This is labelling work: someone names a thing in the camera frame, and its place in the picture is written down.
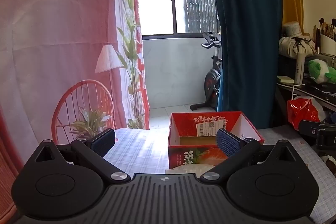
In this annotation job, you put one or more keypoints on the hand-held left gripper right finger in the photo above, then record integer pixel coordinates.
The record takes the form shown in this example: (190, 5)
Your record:
(227, 144)

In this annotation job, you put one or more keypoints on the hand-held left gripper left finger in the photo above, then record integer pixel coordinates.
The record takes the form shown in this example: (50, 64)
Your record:
(103, 141)

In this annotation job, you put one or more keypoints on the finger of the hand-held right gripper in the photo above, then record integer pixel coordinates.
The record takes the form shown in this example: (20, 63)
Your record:
(311, 129)

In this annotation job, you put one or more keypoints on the white plastic bags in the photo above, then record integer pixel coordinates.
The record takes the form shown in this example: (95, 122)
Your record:
(189, 168)

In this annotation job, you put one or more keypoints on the red strawberry print cardboard box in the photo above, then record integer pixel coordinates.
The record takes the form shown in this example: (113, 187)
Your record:
(178, 124)

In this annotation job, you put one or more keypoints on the brown white soft item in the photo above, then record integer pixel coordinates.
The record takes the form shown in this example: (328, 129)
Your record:
(329, 162)

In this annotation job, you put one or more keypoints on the red plastic bag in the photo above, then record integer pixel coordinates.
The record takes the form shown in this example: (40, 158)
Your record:
(302, 111)

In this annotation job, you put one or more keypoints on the blue plaid tablecloth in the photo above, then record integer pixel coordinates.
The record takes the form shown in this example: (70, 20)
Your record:
(141, 145)

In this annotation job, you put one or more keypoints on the yellow sticky notes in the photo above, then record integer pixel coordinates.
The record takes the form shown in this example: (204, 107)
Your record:
(284, 79)

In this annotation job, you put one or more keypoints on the green plush toy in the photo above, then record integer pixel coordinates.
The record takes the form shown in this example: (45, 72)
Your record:
(319, 69)

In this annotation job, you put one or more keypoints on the white spray bottle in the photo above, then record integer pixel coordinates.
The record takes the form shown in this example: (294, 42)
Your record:
(299, 69)

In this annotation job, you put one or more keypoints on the black exercise bike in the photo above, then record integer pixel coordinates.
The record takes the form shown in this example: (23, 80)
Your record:
(211, 79)

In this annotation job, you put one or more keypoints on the black desk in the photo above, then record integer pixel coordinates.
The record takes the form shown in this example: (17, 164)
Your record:
(286, 66)

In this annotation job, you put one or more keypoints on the beige cloth bag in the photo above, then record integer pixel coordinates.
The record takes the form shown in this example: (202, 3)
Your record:
(288, 47)

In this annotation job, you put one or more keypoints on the white brush holder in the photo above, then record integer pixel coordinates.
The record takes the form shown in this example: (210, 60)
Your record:
(328, 45)

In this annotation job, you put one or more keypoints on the bunch of makeup brushes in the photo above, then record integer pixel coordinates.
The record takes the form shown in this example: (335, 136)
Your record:
(326, 28)

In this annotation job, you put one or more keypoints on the teal curtain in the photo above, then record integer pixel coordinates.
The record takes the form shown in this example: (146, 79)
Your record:
(249, 29)

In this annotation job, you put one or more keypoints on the pink printed backdrop cloth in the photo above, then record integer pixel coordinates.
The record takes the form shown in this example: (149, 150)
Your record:
(65, 29)

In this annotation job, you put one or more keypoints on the black framed window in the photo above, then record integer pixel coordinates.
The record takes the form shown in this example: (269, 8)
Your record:
(155, 3)

